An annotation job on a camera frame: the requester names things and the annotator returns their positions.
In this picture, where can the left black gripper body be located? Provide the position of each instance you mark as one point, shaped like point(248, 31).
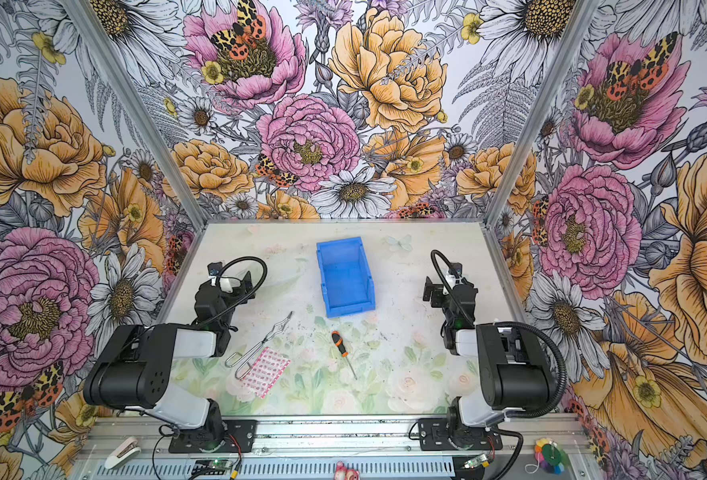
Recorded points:
point(236, 298)

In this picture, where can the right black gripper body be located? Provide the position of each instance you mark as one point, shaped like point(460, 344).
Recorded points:
point(439, 299)

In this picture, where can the orange black screwdriver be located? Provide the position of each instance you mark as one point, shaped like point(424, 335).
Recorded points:
point(341, 346)

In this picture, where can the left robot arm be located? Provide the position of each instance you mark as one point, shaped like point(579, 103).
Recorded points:
point(133, 371)

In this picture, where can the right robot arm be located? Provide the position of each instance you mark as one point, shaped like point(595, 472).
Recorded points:
point(520, 369)

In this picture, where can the blue plastic bin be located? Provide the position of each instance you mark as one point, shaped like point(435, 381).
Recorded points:
point(347, 284)

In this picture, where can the pink patterned card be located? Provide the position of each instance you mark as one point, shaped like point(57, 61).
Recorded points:
point(265, 372)

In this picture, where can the right circuit board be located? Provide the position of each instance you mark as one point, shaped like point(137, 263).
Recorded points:
point(480, 461)

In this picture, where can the small green circuit board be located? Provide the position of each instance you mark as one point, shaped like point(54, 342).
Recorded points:
point(217, 467)

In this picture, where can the colourful round toy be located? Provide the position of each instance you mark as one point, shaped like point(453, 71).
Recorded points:
point(550, 457)

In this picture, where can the white stapler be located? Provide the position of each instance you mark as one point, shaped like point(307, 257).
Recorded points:
point(127, 450)

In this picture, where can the pink small object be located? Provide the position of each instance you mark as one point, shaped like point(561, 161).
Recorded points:
point(344, 472)

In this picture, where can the metal wire tongs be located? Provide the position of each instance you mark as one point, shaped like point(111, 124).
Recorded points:
point(243, 363)

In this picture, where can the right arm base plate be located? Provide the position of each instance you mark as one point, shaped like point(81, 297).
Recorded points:
point(439, 434)

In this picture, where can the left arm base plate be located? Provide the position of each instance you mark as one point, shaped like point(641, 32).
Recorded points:
point(231, 436)

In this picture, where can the aluminium front rail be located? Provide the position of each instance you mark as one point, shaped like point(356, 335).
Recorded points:
point(309, 447)

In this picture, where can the right aluminium frame post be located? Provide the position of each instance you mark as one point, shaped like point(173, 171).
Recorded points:
point(576, 30)

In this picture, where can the aluminium frame post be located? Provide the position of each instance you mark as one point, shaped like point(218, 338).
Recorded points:
point(576, 30)
point(105, 55)

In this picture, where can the left aluminium frame post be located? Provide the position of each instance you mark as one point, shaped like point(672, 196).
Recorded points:
point(105, 55)

